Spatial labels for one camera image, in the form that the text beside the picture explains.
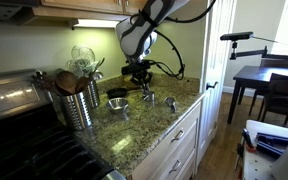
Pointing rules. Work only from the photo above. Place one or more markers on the large wooden spoon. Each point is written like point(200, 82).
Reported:
point(65, 81)

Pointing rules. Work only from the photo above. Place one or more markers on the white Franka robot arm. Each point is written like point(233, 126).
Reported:
point(137, 33)

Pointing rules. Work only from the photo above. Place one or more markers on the bright window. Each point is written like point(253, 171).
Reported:
point(285, 40)

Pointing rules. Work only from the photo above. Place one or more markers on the small steel utensil holder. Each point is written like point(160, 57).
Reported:
point(94, 95)

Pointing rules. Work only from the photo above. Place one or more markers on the small steel measuring cup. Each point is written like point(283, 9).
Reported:
point(170, 101)

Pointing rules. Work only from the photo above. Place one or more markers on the dark wooden chair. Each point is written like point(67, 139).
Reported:
point(279, 63)
point(284, 86)

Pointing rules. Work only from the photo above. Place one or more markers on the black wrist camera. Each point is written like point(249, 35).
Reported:
point(135, 69)

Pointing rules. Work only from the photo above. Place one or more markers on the small wooden spoon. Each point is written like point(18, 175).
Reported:
point(82, 84)

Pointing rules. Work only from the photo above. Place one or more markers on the black bar clamp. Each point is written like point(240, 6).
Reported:
point(247, 138)

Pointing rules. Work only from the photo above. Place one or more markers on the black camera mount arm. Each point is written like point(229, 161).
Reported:
point(233, 48)

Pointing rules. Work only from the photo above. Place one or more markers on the white robot platform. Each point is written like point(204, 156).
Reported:
point(260, 166)

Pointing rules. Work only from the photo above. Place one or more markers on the dark slotted spatula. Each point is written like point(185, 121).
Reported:
point(42, 80)

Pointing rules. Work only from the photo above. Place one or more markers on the black cast iron pan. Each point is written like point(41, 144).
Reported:
point(117, 92)

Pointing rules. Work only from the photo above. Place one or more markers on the steel ladle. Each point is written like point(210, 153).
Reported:
point(97, 75)

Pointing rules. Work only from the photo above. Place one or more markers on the dark wooden dining table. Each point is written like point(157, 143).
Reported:
point(254, 73)

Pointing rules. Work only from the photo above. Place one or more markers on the white drawer cabinet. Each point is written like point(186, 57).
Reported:
point(157, 156)

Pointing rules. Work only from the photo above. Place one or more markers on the white panel door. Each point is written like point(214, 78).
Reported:
point(217, 116)

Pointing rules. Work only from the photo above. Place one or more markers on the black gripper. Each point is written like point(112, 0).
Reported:
point(142, 78)

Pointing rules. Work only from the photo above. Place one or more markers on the black stereo camera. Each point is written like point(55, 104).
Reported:
point(236, 36)

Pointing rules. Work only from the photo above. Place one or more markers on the wide shallow steel bowl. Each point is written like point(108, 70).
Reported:
point(117, 104)

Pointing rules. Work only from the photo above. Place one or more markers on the wooden upper cabinet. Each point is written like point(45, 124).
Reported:
point(84, 5)

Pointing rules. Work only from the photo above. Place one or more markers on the large steel utensil holder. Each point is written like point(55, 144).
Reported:
point(77, 111)

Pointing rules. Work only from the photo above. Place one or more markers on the stainless steel gas stove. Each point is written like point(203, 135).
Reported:
point(24, 150)

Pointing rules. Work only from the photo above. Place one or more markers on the under-cabinet light strip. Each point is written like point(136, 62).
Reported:
point(95, 23)

